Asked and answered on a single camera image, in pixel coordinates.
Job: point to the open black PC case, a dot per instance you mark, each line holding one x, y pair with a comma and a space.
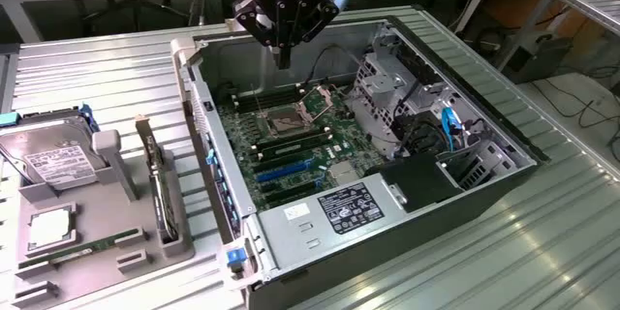
436, 237

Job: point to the black RAM slot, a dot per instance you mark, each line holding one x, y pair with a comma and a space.
276, 91
276, 100
276, 96
276, 105

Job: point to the installed RAM stick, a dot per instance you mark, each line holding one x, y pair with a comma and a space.
294, 143

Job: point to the blue slot cover clip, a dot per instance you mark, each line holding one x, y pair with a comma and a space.
209, 157

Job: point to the metal disk bay cage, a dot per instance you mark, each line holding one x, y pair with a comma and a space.
382, 99

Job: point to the silver hard disk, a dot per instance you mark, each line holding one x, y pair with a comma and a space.
57, 165

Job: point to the thin metal locking lever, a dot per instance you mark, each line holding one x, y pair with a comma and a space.
257, 101

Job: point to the long black expansion slot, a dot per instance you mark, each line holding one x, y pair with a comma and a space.
290, 190
292, 197
282, 163

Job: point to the black box on floor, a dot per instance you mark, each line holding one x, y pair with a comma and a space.
546, 56

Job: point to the square chipset heat sink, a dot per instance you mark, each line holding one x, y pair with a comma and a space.
344, 174

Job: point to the metal socket cover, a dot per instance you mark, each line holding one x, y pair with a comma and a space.
317, 103

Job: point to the metal slat side table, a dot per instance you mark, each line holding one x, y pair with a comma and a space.
590, 1

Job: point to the long blue expansion slot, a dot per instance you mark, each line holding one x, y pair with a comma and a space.
285, 173

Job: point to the loose green RAM stick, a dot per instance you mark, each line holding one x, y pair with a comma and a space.
81, 250

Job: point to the green motherboard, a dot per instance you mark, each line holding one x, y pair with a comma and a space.
333, 150

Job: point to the CPU with silver lid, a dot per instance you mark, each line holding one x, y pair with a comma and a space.
48, 228

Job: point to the graphics card with metal bracket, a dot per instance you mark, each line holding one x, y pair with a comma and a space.
161, 194

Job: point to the blue disk caddy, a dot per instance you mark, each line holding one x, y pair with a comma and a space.
89, 117

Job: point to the grey power supply unit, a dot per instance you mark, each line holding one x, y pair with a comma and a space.
290, 244

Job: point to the grey parts rack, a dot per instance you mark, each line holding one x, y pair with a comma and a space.
96, 252

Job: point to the blue case latch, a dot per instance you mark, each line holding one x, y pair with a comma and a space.
234, 256

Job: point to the CPU socket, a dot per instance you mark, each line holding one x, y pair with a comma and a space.
282, 123

